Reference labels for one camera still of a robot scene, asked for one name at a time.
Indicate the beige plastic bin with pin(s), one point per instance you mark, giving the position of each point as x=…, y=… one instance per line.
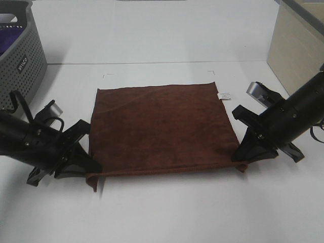
x=296, y=49

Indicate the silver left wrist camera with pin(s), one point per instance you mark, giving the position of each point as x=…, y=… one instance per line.
x=50, y=110

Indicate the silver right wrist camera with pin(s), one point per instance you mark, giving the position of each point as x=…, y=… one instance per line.
x=262, y=94

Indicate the purple cloth in basket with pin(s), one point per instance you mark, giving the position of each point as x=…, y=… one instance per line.
x=8, y=37

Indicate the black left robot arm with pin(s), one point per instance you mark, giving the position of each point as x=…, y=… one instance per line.
x=16, y=134

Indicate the grey perforated laundry basket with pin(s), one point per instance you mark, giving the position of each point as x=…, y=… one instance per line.
x=23, y=65

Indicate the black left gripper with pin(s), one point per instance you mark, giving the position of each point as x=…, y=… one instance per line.
x=60, y=153

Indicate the white towel care label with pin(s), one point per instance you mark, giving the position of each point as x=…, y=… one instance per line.
x=224, y=96

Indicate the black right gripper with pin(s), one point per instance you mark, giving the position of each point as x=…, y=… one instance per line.
x=259, y=142

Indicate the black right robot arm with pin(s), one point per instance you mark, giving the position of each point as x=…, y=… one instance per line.
x=281, y=123

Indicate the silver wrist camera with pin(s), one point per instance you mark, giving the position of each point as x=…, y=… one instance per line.
x=262, y=94
x=50, y=110

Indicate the brown square towel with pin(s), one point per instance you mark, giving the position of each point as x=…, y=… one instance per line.
x=160, y=130

